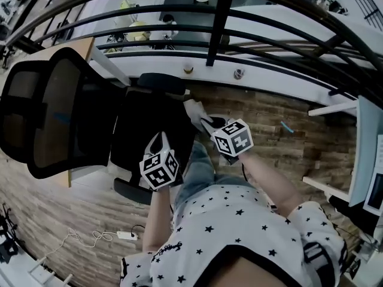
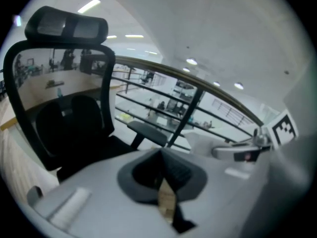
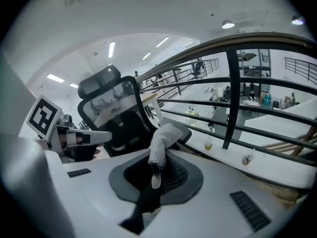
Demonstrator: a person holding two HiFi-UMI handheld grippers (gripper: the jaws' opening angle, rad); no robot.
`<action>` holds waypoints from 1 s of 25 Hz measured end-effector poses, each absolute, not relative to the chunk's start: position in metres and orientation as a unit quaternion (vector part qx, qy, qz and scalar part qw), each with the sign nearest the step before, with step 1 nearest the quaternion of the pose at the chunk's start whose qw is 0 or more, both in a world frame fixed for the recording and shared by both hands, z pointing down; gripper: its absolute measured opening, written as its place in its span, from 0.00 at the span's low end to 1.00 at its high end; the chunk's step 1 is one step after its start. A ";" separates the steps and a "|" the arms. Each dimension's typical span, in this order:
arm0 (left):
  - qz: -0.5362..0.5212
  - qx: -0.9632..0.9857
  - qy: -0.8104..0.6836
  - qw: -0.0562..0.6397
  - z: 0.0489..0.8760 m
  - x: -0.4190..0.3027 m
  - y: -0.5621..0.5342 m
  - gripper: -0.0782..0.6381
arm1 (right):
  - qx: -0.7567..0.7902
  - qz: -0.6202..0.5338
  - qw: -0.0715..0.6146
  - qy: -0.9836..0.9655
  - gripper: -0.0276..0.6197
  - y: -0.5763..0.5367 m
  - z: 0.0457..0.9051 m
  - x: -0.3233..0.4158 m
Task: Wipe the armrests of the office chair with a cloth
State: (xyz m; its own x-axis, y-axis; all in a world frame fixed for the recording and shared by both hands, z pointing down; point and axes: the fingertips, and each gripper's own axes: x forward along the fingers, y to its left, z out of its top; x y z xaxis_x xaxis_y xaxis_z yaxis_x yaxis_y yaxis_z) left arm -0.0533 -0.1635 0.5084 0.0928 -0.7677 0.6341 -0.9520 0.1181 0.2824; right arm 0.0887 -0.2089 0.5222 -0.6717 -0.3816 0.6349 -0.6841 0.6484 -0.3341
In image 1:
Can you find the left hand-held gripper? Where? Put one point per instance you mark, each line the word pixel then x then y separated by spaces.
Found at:
pixel 158 172

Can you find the blue strip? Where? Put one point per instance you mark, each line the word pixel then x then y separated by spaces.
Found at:
pixel 287 127

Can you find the white rack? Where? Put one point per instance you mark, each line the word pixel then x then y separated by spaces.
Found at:
pixel 45 274

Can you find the white power strip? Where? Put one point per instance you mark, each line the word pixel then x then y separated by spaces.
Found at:
pixel 127 235

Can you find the black equipment stand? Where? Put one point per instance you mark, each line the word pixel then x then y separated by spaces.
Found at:
pixel 7 238

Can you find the light blue jeans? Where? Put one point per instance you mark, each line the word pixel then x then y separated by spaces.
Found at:
pixel 199 172

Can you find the black metal railing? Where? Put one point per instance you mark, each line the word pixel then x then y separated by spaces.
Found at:
pixel 218 19

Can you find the white framed monitor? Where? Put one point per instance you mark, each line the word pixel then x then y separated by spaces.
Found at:
pixel 375 193

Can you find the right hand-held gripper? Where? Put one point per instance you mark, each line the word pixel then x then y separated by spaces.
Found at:
pixel 233 139

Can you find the person's left forearm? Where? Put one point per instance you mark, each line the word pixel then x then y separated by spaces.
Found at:
pixel 157 220

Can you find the white star-print shirt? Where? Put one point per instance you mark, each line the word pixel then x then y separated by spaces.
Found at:
pixel 239 244

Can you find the wooden staircase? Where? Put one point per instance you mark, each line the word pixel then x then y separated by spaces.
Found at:
pixel 275 48

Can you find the yellow-green chair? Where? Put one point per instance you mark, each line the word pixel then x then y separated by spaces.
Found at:
pixel 128 4
pixel 139 28

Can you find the clear cup with dark drink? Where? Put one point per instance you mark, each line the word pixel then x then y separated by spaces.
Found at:
pixel 239 73

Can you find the white desk with pale top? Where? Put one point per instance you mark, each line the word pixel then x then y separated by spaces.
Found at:
pixel 363 148

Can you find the person's right forearm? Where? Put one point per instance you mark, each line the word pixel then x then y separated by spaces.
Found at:
pixel 272 187

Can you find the black mesh office chair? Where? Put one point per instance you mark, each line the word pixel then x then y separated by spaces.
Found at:
pixel 143 130

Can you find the white cloth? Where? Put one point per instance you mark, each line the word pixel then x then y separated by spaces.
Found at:
pixel 194 112

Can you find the cup with yellow drink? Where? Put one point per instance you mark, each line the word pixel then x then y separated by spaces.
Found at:
pixel 188 69

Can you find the wooden table with white legs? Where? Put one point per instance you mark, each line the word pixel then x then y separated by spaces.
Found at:
pixel 68 48

